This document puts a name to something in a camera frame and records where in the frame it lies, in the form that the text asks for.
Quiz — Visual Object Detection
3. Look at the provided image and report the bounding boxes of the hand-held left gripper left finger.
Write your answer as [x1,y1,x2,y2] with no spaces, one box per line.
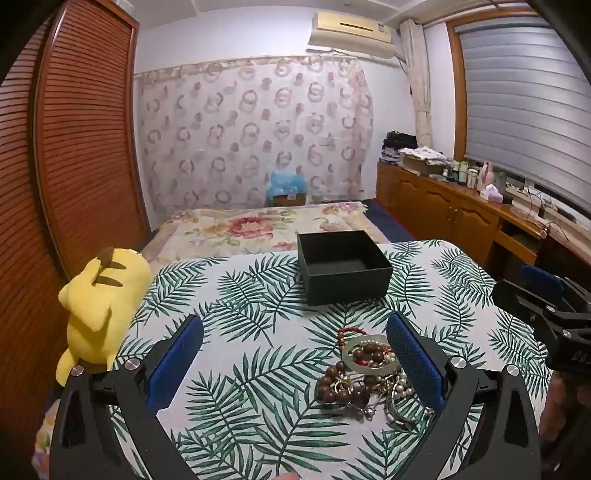
[50,315,205,480]

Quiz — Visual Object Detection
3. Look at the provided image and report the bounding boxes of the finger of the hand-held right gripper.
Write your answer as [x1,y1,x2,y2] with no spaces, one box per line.
[521,264,570,296]
[491,279,578,334]

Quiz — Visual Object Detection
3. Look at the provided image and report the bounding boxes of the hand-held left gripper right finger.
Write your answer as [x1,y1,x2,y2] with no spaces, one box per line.
[386,313,542,480]

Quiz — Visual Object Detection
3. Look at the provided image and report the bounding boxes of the pile of mixed jewelry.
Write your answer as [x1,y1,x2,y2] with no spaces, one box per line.
[316,325,437,432]

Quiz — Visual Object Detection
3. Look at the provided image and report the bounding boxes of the pale green jade bangle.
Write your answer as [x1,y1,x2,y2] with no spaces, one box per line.
[341,335,402,376]

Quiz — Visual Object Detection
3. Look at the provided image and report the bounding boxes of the red bead bracelet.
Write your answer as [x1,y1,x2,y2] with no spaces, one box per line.
[336,326,369,352]

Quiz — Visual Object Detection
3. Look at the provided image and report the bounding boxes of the brown wooden bead bracelet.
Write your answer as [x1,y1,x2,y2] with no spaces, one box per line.
[317,360,357,407]

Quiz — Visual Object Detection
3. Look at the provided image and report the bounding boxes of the black box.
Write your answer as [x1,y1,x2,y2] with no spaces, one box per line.
[297,230,394,306]

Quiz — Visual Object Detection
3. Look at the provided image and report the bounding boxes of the person's right hand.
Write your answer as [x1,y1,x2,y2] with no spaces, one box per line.
[539,369,575,444]

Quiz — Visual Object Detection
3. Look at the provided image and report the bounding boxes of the yellow plush toy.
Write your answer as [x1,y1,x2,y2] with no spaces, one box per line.
[55,247,153,386]

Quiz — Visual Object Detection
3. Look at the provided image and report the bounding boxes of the leaf print tablecloth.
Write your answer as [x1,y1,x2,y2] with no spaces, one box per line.
[108,239,555,480]

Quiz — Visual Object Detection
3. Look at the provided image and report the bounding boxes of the wooden sideboard cabinet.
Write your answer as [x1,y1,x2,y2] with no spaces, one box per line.
[375,161,591,287]

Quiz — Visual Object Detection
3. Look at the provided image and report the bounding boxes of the row of small bottles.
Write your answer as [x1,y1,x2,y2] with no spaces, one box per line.
[441,159,481,188]

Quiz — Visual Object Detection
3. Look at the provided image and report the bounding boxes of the navy blue sheet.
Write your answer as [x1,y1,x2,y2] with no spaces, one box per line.
[360,198,416,243]

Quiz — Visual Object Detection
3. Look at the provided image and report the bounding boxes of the floral blanket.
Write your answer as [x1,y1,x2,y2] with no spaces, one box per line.
[139,200,393,266]

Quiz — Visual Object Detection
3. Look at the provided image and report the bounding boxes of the cardboard box with floral cloth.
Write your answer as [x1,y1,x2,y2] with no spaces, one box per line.
[399,147,451,176]

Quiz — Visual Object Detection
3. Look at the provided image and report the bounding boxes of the grey window blind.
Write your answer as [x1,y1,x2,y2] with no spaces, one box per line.
[455,18,591,208]

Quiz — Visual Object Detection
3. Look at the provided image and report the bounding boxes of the stack of folded clothes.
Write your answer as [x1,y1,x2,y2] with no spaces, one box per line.
[379,131,419,166]

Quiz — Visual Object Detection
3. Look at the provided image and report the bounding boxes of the blue plastic bag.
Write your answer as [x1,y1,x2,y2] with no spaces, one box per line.
[267,171,309,197]

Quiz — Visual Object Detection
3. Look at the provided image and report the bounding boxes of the wooden louvre wardrobe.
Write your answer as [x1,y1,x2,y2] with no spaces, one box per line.
[0,0,151,462]

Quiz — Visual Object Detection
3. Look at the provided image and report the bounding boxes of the cream window curtain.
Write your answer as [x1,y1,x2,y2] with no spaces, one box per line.
[399,18,435,148]

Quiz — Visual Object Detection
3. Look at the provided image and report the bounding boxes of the circle patterned curtain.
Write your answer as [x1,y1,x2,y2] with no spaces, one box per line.
[134,54,375,220]

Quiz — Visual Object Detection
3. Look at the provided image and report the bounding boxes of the white air conditioner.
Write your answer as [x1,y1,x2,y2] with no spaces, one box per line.
[307,10,398,58]

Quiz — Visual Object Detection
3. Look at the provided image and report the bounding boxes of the tangle of cables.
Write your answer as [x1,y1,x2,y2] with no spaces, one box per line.
[505,182,559,217]

